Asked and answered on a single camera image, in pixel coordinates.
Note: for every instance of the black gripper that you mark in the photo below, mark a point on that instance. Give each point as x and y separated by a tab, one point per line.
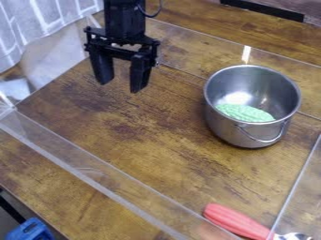
122	39

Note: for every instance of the white grid curtain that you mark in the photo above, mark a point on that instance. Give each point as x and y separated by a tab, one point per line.
32	19

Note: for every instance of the stainless steel pot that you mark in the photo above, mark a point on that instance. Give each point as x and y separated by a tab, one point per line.
262	88

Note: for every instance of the green textured round object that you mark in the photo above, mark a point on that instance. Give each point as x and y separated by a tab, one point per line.
244	113

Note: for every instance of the blue plastic crate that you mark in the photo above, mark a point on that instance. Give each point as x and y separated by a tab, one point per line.
31	230

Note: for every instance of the clear acrylic enclosure wall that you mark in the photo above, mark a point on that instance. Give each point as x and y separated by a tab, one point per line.
121	166

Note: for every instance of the pink handled spoon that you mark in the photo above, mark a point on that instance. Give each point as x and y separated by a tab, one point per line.
242	225

